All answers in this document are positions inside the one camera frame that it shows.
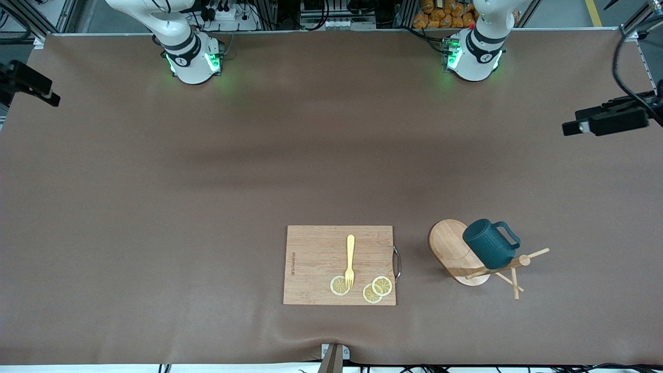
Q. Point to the teal cup with yellow inside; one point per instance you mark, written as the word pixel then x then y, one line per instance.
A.
pixel 487 246

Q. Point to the wooden cup rack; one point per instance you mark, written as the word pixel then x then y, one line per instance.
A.
pixel 448 246

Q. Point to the brown table mat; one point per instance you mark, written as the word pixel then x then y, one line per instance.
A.
pixel 207 207

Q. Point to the wooden cutting board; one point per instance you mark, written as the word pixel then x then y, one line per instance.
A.
pixel 316 259

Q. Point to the lemon slice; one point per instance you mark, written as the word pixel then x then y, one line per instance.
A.
pixel 336 286
pixel 383 286
pixel 370 297

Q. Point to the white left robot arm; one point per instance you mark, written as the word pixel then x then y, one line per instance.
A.
pixel 476 62

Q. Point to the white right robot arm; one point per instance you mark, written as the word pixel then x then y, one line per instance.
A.
pixel 191 67

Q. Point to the aluminium frame post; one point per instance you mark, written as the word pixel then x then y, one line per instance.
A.
pixel 634 30
pixel 67 13

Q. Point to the metal table clamp bracket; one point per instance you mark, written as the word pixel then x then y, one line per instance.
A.
pixel 334 355

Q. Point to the yellow plastic fork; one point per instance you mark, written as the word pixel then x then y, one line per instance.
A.
pixel 350 248

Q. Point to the white power strip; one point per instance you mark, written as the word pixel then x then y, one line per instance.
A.
pixel 342 23
pixel 228 14

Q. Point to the orange snack packets pile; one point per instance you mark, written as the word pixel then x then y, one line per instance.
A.
pixel 445 18

